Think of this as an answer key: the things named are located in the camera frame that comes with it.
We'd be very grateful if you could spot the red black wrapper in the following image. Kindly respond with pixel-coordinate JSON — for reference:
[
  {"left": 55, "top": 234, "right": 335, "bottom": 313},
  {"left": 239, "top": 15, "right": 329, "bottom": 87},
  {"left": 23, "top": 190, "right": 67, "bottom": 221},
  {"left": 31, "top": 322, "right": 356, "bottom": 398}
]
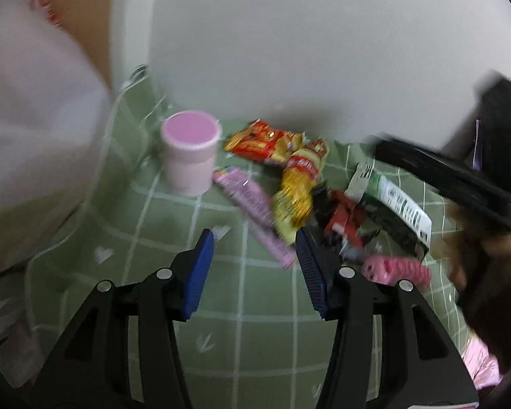
[{"left": 313, "top": 183, "right": 382, "bottom": 262}]

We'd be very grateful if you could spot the pink floral blanket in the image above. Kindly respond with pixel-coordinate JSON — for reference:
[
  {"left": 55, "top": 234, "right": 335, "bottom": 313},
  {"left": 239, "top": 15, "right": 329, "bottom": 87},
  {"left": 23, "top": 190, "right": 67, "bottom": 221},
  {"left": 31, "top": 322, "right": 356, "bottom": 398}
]
[{"left": 460, "top": 336, "right": 501, "bottom": 390}]

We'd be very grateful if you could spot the pink caterpillar toy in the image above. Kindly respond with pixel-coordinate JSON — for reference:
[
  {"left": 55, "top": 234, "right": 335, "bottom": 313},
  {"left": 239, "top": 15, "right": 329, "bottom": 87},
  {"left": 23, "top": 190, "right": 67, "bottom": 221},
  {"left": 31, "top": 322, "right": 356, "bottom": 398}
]
[{"left": 361, "top": 255, "right": 432, "bottom": 288}]

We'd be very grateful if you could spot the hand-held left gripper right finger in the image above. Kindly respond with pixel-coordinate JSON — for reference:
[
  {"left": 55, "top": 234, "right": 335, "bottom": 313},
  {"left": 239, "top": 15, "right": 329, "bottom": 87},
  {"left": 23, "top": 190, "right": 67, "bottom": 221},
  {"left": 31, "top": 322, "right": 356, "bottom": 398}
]
[{"left": 295, "top": 228, "right": 482, "bottom": 409}]

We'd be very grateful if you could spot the red yellow snack wrapper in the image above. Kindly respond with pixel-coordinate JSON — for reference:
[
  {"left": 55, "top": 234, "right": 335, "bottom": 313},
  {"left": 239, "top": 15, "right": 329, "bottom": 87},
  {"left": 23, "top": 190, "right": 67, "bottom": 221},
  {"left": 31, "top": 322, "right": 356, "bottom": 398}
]
[{"left": 223, "top": 119, "right": 305, "bottom": 167}]

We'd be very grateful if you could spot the yellow wrapper with red label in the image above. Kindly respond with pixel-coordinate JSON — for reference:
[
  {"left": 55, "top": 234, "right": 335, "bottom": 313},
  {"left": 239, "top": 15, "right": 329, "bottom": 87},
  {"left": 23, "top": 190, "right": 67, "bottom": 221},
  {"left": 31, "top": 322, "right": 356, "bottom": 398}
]
[{"left": 273, "top": 138, "right": 329, "bottom": 245}]

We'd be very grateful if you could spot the green checked tablecloth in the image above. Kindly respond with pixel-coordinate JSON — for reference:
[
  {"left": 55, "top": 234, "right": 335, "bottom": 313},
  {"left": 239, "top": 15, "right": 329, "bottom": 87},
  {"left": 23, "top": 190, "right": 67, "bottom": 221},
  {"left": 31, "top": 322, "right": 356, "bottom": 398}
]
[{"left": 0, "top": 66, "right": 495, "bottom": 409}]

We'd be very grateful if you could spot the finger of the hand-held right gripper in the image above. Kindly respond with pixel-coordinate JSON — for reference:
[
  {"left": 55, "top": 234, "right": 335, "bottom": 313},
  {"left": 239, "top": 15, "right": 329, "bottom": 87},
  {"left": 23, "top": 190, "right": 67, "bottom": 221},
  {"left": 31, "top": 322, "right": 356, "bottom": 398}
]
[{"left": 370, "top": 134, "right": 511, "bottom": 233}]

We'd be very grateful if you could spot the person's right hand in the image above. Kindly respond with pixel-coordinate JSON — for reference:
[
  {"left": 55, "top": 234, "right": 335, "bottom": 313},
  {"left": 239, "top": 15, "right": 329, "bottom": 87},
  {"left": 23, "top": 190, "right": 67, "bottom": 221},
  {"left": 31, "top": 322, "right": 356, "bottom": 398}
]
[{"left": 445, "top": 202, "right": 511, "bottom": 303}]

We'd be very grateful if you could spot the pink cup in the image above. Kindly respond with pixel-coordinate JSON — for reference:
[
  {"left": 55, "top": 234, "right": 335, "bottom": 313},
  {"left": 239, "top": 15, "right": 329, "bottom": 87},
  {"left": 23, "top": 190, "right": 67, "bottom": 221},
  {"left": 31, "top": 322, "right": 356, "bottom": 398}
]
[{"left": 160, "top": 111, "right": 222, "bottom": 197}]

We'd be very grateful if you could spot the white printed plastic bag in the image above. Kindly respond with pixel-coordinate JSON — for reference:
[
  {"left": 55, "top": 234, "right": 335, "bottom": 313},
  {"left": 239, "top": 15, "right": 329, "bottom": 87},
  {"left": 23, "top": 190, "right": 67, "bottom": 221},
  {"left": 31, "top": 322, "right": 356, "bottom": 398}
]
[{"left": 0, "top": 273, "right": 43, "bottom": 388}]

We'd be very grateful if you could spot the green white snack wrapper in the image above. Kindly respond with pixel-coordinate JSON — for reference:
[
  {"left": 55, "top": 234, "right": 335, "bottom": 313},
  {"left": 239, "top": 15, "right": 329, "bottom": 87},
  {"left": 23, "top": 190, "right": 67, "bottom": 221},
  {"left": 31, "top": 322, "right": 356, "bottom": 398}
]
[{"left": 345, "top": 162, "right": 433, "bottom": 260}]

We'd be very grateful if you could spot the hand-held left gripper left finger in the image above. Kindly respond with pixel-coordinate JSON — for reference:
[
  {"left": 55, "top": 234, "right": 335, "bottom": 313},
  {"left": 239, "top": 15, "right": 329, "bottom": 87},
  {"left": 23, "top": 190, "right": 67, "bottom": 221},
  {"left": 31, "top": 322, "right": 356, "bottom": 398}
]
[{"left": 28, "top": 229, "right": 216, "bottom": 409}]

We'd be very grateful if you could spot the pink wrapper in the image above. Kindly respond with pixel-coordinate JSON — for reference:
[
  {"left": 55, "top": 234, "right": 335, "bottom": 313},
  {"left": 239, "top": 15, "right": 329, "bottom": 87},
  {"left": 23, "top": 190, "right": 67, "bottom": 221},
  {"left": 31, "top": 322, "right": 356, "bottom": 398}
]
[{"left": 213, "top": 166, "right": 296, "bottom": 270}]

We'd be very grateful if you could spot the wooden shelf unit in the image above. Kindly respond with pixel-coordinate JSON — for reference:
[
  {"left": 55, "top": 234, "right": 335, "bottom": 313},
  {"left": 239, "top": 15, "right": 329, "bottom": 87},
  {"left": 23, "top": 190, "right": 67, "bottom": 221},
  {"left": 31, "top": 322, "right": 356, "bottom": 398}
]
[{"left": 32, "top": 0, "right": 115, "bottom": 90}]

